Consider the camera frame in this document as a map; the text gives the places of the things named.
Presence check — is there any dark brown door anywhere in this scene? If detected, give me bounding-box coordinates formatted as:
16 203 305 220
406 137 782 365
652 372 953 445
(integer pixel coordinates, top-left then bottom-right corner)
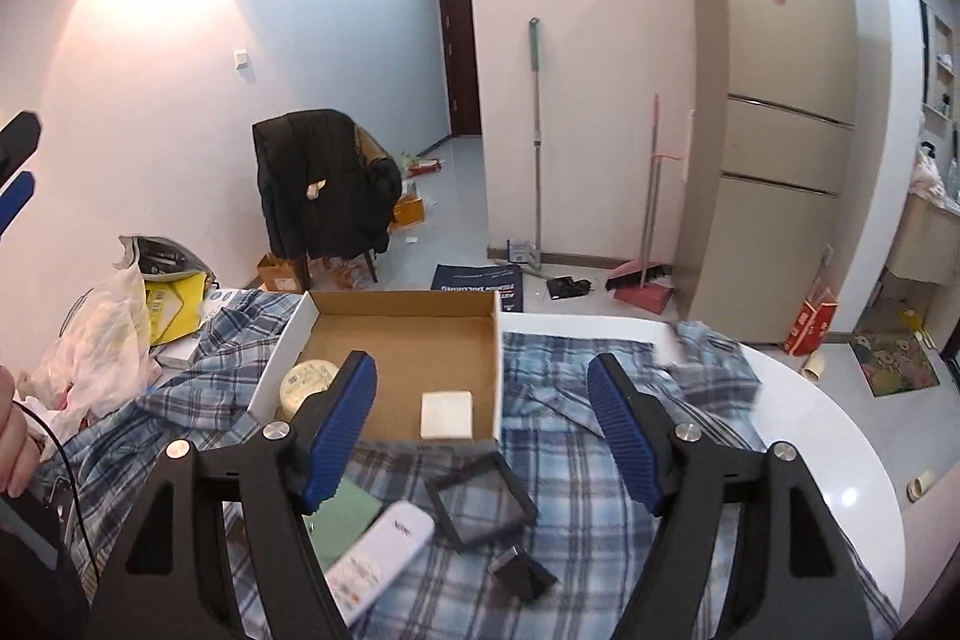
437 0 482 139

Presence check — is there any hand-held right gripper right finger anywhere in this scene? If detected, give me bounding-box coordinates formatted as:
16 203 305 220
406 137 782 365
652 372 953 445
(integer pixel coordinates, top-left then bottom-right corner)
586 353 875 640

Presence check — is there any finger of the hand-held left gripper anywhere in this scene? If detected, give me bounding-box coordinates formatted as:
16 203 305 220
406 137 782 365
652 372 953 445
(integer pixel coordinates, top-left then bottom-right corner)
0 111 42 180
0 171 36 232

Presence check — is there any brown cardboard box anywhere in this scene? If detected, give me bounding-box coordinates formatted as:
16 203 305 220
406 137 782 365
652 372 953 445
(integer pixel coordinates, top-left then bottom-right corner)
257 254 305 295

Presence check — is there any pink cloth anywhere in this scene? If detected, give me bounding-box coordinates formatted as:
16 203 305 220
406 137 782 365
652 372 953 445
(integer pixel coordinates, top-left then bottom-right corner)
910 145 953 206

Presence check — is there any yellow bag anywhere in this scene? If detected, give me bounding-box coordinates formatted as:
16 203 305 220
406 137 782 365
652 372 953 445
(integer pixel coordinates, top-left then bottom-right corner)
142 272 207 347

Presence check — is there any red box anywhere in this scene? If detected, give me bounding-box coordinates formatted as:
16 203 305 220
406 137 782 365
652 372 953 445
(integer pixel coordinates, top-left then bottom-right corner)
784 287 841 356

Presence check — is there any pink broom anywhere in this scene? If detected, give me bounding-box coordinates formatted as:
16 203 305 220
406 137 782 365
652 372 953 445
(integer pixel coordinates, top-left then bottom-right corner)
606 94 668 296

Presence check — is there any beige refrigerator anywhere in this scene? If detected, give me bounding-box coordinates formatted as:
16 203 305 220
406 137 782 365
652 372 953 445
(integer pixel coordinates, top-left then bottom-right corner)
671 0 860 347

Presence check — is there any small black box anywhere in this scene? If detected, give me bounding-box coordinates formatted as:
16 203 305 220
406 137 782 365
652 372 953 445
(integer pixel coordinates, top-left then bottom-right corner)
489 544 558 603

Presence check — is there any cream sink cabinet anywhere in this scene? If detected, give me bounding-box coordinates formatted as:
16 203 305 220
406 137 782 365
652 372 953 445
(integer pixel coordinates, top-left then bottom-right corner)
885 190 960 281

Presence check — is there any patterned floor mat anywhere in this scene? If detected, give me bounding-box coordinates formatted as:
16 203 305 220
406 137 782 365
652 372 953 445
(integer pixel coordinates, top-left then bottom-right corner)
850 331 942 397

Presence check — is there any green card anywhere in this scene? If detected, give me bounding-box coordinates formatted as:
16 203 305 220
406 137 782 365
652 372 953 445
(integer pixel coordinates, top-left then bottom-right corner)
307 479 383 570

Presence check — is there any dark blue bag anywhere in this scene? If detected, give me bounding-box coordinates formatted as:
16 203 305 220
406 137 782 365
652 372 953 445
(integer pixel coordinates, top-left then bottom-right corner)
431 263 524 311

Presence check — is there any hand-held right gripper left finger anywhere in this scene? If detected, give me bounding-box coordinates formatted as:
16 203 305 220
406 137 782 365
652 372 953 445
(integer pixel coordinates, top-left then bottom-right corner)
86 351 378 640

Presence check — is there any grey plastic bag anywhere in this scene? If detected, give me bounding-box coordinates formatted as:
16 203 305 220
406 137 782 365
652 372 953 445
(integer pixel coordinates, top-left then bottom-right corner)
120 235 215 277

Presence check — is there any black cable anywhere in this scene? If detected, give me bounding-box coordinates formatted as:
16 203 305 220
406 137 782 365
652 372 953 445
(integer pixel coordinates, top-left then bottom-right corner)
15 398 102 585

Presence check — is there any person's left hand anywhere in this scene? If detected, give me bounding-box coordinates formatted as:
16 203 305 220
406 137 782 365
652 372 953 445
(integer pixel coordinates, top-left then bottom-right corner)
0 366 38 498

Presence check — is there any blue plaid shirt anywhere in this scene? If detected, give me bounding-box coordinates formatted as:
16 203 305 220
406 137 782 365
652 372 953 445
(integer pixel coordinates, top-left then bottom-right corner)
30 291 901 640

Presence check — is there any pink dustpan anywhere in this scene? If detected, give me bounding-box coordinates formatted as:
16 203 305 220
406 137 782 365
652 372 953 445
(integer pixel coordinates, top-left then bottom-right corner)
613 152 687 315

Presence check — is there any black square frame box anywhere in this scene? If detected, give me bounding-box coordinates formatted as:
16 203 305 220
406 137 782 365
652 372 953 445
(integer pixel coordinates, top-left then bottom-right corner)
425 451 539 552

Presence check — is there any mop with green handle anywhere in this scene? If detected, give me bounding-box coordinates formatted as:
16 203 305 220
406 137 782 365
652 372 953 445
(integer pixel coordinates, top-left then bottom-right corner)
487 17 556 277

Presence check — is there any white square box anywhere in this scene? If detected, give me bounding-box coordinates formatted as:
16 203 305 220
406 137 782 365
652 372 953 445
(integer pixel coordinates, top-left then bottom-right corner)
420 390 475 440

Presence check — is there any white remote control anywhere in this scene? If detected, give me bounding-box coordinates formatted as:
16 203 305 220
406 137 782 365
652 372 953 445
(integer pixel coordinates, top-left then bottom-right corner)
324 501 434 626

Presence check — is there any white plastic bag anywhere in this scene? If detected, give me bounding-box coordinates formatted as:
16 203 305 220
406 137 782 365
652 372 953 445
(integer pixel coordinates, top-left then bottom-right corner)
34 265 155 416

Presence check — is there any black jacket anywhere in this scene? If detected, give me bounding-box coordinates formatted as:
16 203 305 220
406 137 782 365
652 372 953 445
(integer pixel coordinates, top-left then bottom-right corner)
253 110 402 262

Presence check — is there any wall niche shelf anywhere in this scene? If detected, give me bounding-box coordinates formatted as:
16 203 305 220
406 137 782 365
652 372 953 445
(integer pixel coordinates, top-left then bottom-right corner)
922 2 957 124

